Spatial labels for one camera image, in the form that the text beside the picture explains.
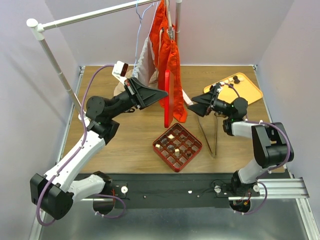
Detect orange hanging shorts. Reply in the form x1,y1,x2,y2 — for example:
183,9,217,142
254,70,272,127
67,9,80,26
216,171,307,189
149,0,188,123

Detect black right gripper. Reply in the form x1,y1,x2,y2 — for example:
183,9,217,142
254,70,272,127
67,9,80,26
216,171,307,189
187,85,233,119

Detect metal tongs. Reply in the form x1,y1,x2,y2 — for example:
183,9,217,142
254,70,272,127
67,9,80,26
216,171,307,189
196,115,219,159

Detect white clothes rack frame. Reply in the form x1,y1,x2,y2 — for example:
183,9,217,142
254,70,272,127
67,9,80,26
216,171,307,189
26,0,182,120

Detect blue wire hanger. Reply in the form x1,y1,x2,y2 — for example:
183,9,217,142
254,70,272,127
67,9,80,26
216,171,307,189
133,0,155,73

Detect tan square chocolate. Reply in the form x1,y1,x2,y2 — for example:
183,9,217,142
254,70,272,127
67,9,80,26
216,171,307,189
174,149,180,156

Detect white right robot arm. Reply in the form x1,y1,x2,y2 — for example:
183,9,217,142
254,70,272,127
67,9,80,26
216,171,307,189
188,82,294,196

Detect red chocolate box tray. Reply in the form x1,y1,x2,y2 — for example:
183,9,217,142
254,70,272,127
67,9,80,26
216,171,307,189
152,123,203,173

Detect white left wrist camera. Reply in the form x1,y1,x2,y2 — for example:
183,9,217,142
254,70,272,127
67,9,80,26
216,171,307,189
111,60,129,85

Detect red tin lid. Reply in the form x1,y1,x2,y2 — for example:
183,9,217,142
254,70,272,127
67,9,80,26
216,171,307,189
164,70,175,128

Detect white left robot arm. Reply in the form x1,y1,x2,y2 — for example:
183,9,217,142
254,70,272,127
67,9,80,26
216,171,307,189
30,77,168,220

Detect grey hanging towel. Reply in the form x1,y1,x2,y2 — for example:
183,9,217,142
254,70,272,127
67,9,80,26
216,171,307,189
132,36,158,88

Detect yellow plastic tray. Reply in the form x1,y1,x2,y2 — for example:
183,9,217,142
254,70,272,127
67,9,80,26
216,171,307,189
216,72,263,105

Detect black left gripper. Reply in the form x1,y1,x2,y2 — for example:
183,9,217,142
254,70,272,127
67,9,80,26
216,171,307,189
107,77,168,120

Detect beige crumpled cloth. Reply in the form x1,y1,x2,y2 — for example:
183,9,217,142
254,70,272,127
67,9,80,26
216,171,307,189
113,69,158,97

